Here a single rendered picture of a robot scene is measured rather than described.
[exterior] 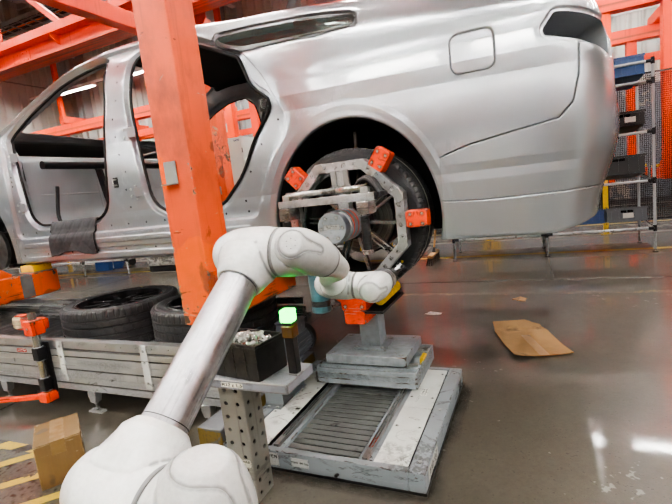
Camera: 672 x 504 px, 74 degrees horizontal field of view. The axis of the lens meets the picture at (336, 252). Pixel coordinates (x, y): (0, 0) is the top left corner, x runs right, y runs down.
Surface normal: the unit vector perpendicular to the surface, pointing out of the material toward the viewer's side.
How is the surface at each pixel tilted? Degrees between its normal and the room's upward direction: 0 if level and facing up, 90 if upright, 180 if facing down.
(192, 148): 90
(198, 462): 9
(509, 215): 90
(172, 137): 90
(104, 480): 34
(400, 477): 90
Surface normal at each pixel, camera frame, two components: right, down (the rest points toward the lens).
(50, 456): 0.54, 0.06
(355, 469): -0.40, 0.18
